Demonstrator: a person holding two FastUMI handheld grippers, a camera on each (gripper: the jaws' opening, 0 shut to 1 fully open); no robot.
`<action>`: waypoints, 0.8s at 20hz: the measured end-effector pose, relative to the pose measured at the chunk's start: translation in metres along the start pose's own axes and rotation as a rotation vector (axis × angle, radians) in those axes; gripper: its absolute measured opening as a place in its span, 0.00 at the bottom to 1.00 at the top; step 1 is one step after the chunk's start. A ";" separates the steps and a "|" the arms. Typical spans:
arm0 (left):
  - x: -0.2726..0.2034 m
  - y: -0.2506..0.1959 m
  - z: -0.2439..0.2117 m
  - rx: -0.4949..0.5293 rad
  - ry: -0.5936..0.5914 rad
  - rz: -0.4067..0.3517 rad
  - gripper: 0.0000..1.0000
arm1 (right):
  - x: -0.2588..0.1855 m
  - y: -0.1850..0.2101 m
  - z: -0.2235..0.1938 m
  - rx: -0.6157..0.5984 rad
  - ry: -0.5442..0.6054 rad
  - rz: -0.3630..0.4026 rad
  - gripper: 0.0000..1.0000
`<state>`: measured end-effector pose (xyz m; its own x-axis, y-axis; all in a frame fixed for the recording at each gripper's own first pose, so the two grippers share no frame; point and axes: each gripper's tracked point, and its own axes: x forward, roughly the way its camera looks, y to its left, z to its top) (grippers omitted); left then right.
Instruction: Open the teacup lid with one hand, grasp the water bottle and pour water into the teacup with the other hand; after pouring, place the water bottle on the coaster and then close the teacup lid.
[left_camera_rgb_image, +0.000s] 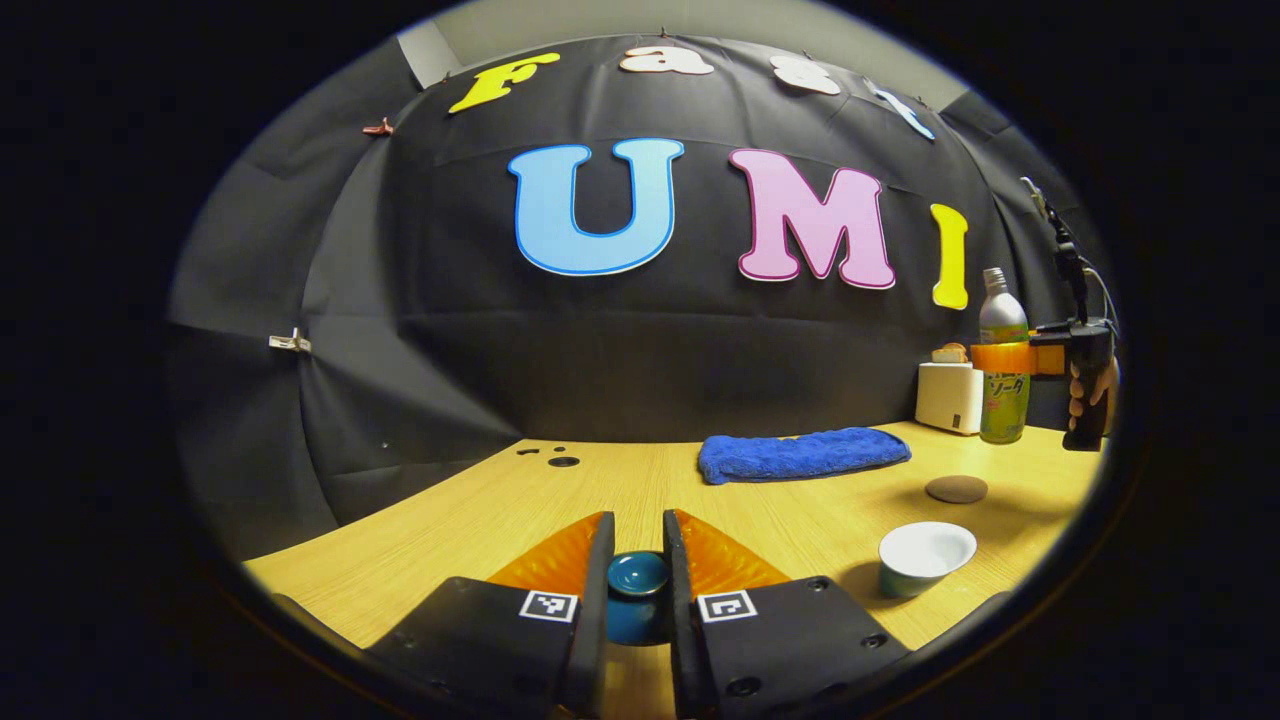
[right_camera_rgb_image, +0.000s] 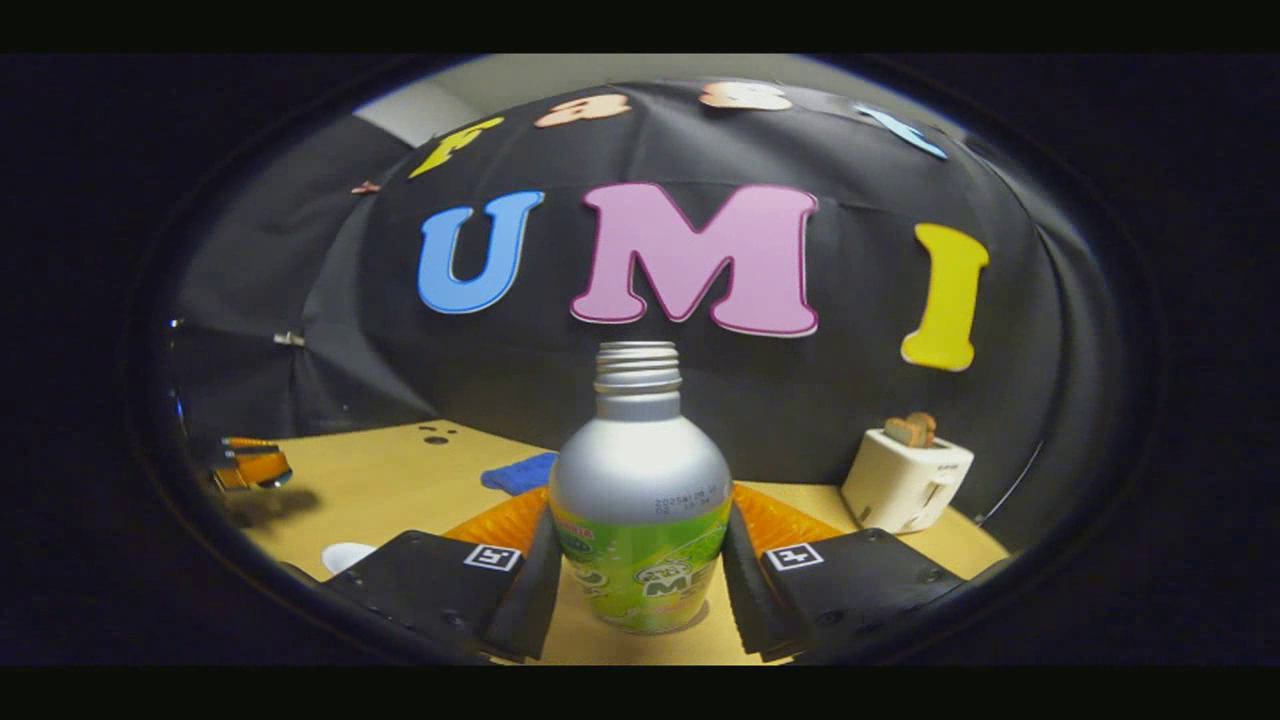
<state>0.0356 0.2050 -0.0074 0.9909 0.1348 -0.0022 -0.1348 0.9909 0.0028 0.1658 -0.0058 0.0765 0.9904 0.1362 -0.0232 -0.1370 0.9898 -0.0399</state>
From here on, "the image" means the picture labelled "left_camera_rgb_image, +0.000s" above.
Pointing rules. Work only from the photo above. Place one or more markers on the copper cloth clip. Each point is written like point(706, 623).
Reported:
point(378, 127)

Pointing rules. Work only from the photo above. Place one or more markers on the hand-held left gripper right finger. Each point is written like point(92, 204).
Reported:
point(682, 620)

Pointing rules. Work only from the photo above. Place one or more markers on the toast slice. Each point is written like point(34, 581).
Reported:
point(949, 354)

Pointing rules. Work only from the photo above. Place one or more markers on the blue teacup lid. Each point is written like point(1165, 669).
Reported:
point(638, 575)

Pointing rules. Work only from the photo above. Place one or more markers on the white cloth clip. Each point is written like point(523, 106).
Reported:
point(290, 341)

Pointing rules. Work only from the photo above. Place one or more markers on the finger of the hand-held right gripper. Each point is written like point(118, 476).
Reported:
point(1000, 358)

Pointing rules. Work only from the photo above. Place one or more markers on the silver green-label water bottle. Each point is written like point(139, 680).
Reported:
point(1003, 320)

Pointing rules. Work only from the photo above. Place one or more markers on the round brown coaster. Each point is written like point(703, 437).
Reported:
point(956, 489)

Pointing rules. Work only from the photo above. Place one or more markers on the black backdrop cloth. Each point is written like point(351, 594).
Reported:
point(600, 370)

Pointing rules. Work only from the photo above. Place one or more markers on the white teacup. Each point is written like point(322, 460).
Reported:
point(925, 548)

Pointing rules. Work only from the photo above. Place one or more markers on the white toaster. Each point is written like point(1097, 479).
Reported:
point(945, 398)

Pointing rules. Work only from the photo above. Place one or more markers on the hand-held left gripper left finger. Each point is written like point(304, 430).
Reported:
point(595, 620)

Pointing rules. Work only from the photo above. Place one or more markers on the blue folded towel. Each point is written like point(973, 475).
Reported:
point(800, 455)

